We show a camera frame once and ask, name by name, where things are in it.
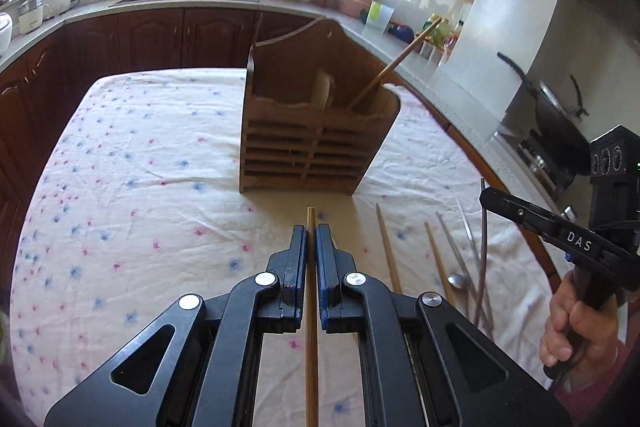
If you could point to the white rice cooker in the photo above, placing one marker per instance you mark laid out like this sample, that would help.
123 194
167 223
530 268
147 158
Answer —
4 34

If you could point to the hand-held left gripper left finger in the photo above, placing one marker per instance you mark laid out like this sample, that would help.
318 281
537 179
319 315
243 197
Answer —
300 262

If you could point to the person's right hand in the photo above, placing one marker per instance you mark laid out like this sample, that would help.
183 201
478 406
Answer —
590 332

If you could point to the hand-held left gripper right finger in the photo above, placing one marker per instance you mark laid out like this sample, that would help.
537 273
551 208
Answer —
322 267

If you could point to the gas stove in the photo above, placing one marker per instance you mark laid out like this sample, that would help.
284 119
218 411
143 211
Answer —
545 167

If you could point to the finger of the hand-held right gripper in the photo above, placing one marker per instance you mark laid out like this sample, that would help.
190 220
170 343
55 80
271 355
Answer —
550 227

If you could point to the pale wooden spoon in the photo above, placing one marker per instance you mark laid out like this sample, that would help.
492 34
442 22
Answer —
322 89

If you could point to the small white appliance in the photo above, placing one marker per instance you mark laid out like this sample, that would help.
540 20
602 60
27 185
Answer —
34 14

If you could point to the wooden utensil holder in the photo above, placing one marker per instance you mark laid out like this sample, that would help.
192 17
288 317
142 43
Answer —
300 147

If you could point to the wooden lower cabinets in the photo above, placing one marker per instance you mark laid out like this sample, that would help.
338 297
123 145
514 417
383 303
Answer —
125 42

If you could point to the cooking oil bottle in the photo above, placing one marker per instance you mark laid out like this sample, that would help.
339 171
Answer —
439 32

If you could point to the wooden chopstick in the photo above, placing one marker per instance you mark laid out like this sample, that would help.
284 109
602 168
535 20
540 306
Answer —
437 257
311 357
387 247
395 64

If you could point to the black wok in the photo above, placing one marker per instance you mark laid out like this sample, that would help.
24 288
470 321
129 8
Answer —
550 117

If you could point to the green and white jug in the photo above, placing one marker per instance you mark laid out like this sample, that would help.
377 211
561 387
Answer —
380 16

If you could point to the curved metal chopstick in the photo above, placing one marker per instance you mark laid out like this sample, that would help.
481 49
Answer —
485 247

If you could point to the floral white tablecloth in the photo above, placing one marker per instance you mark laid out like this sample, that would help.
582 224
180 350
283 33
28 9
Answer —
150 207

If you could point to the pink basin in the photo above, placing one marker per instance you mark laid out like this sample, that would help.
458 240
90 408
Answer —
352 5

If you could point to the row of seasoning jars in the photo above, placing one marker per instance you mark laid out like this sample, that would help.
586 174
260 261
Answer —
434 52

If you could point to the metal spoon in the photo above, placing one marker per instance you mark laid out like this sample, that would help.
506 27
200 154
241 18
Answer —
457 280

